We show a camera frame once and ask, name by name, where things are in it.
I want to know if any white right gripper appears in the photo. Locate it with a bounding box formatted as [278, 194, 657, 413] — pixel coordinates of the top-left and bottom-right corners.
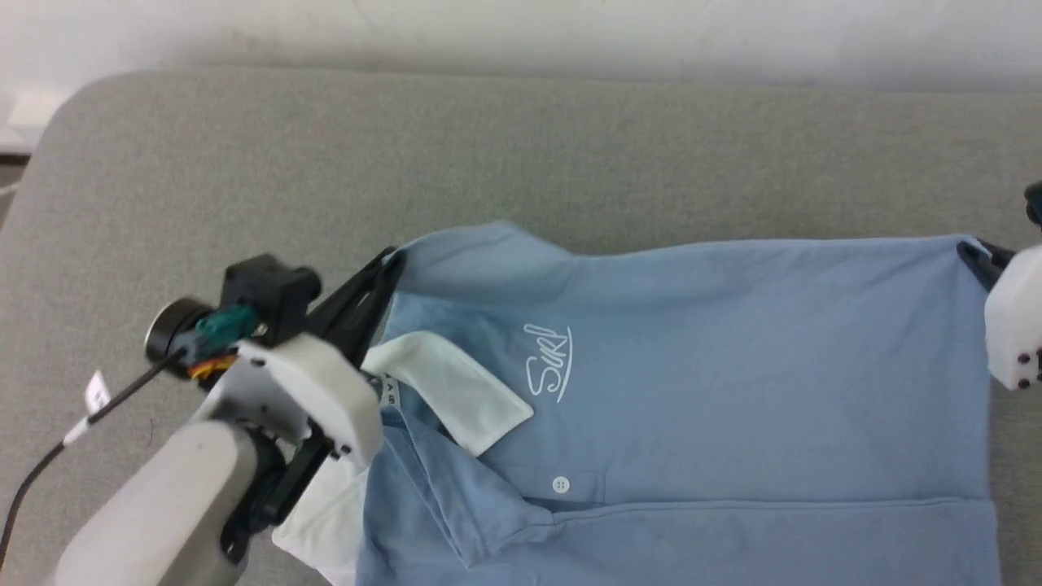
[957, 239, 1042, 392]

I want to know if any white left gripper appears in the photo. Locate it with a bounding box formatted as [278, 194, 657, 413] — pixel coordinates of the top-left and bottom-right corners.
[235, 247, 405, 472]

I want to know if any light blue polo shirt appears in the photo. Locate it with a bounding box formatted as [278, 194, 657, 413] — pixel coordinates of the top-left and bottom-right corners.
[273, 221, 1004, 586]

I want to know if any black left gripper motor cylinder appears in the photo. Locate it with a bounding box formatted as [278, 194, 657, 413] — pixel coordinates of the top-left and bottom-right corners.
[144, 296, 215, 380]

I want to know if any grey fabric sofa seat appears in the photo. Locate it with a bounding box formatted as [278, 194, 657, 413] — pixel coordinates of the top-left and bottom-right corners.
[0, 69, 1042, 586]

